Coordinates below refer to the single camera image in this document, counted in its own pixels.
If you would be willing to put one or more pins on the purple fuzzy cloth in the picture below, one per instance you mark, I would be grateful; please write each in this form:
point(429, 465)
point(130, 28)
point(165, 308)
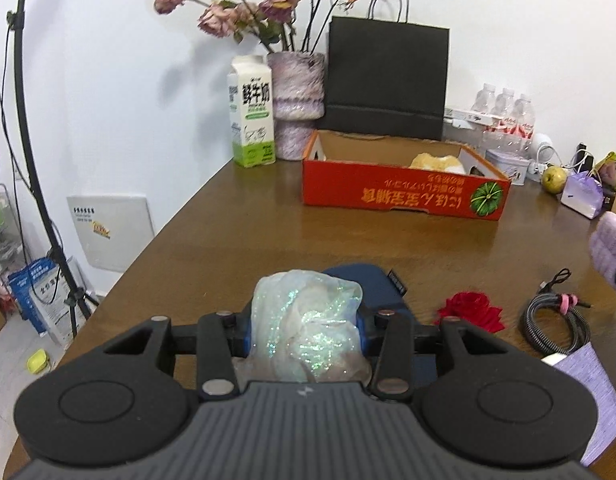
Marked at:
point(608, 245)

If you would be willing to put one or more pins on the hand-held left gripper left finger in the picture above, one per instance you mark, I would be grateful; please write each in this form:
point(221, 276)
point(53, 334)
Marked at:
point(245, 336)

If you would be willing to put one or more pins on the white pink flat box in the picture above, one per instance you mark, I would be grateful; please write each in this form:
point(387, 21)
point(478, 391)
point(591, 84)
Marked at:
point(470, 117)

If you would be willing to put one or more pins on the small white fan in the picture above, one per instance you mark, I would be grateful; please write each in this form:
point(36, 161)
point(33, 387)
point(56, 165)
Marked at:
point(542, 145)

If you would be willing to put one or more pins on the small purple gift bag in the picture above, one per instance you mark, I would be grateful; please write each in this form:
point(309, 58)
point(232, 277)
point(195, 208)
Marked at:
point(583, 195)

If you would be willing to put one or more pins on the white wall panel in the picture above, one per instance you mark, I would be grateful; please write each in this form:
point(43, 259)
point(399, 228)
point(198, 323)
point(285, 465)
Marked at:
point(110, 232)

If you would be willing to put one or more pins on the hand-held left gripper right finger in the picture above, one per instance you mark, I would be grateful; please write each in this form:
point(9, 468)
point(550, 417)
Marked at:
point(362, 336)

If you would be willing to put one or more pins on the blue white bag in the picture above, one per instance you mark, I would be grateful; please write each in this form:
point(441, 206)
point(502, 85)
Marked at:
point(42, 300)

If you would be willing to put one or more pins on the black light stand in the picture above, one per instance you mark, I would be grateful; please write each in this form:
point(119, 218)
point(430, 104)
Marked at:
point(25, 110)

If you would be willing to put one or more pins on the green apple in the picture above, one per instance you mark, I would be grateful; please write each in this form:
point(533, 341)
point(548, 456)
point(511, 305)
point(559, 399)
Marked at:
point(555, 180)

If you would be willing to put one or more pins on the black paper bag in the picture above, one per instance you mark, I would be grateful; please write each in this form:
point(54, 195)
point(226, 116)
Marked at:
point(388, 75)

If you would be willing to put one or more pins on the red artificial flower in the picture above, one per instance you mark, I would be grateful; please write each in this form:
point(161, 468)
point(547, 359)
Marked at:
point(470, 310)

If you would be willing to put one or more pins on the pink mottled vase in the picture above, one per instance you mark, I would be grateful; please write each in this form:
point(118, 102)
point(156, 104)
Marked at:
point(295, 100)

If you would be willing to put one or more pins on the pale purple tin box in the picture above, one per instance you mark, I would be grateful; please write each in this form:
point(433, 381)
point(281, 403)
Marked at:
point(508, 167)

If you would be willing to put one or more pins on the navy blue pouch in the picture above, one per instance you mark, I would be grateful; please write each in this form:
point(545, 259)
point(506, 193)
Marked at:
point(383, 290)

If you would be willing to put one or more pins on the clear water bottle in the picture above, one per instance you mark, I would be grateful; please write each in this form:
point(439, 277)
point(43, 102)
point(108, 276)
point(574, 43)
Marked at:
point(504, 105)
point(484, 100)
point(523, 112)

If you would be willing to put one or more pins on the green white milk carton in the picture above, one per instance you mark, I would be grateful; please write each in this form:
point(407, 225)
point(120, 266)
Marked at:
point(250, 110)

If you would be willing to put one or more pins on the orange cardboard box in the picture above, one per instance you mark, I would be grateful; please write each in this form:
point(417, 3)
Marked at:
point(388, 185)

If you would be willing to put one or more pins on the yellow green small case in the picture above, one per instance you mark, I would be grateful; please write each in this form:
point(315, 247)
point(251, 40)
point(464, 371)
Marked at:
point(38, 361)

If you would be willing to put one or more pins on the dark printed package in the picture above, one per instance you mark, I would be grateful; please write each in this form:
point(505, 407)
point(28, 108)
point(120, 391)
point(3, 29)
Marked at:
point(610, 170)

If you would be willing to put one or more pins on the iridescent plastic bag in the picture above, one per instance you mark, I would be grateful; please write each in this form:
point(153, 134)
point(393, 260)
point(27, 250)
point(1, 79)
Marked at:
point(308, 320)

